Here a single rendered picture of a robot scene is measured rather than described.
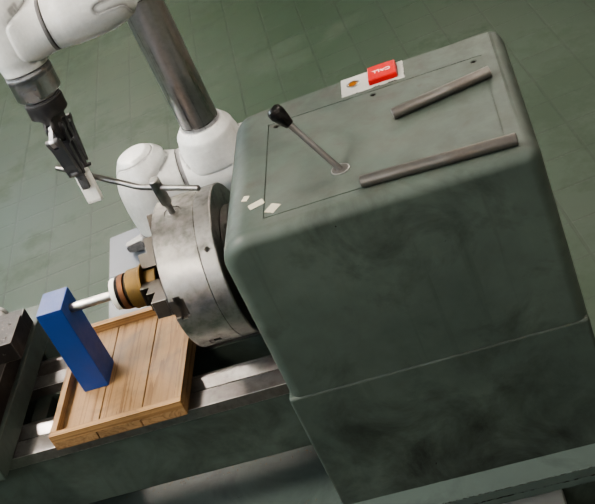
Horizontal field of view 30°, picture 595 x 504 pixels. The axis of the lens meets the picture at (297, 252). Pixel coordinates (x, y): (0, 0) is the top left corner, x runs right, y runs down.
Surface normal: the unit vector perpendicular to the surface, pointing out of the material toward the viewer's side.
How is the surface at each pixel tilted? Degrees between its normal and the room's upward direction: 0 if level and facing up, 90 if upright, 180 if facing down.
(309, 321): 90
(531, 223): 90
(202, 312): 88
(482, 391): 90
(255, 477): 0
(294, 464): 0
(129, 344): 0
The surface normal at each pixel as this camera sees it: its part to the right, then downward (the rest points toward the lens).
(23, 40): 0.16, 0.44
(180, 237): -0.30, -0.34
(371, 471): 0.00, 0.58
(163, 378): -0.36, -0.76
